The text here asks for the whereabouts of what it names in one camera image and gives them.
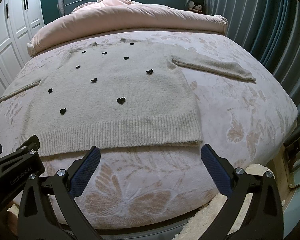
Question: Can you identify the cream sweater with black hearts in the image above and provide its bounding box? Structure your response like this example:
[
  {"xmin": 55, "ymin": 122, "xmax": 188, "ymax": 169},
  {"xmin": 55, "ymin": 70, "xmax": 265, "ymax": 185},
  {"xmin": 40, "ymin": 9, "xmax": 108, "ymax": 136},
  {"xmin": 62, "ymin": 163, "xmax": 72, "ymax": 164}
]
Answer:
[{"xmin": 1, "ymin": 40, "xmax": 254, "ymax": 155}]

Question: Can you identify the light bedside cabinet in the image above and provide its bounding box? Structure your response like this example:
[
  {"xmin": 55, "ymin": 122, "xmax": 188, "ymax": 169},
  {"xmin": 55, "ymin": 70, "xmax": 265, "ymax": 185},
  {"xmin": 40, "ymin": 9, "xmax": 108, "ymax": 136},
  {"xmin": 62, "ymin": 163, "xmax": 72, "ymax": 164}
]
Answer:
[{"xmin": 267, "ymin": 137, "xmax": 300, "ymax": 239}]

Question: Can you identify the white panelled wardrobe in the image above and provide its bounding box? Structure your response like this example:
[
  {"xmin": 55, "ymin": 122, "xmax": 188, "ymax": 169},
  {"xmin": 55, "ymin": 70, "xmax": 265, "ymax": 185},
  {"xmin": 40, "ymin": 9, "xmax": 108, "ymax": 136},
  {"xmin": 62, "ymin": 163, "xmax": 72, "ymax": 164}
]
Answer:
[{"xmin": 0, "ymin": 0, "xmax": 44, "ymax": 96}]

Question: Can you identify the pink folded duvet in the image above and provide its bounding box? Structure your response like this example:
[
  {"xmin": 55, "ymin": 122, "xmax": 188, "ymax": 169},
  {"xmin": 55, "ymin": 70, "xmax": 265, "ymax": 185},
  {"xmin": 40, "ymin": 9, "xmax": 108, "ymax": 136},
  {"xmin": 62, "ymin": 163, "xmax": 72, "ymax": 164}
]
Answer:
[{"xmin": 27, "ymin": 0, "xmax": 228, "ymax": 56}]

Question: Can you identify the teal striped curtain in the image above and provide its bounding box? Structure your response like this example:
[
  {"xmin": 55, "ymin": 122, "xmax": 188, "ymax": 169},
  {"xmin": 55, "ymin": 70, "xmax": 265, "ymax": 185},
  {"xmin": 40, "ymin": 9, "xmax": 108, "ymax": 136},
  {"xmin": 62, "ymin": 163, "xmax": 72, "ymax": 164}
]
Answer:
[{"xmin": 205, "ymin": 0, "xmax": 300, "ymax": 133}]

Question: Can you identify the plush toy on nightstand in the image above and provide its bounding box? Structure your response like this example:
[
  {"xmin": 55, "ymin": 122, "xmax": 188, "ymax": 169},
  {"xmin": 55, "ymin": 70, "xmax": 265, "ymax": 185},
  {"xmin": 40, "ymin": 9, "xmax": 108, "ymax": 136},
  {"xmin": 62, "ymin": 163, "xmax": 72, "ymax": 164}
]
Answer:
[{"xmin": 188, "ymin": 0, "xmax": 203, "ymax": 14}]

